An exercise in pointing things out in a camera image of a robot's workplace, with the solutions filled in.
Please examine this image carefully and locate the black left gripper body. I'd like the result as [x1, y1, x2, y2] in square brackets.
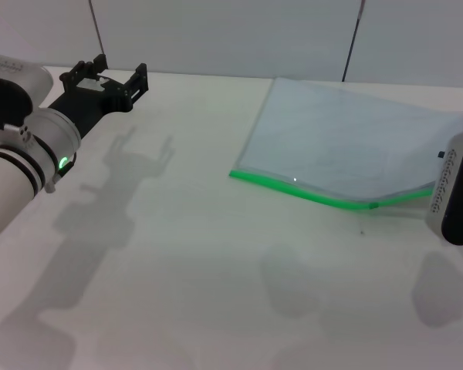
[48, 76, 135, 140]

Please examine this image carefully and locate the clear green-zip document bag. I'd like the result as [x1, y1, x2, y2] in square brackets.
[228, 76, 463, 217]

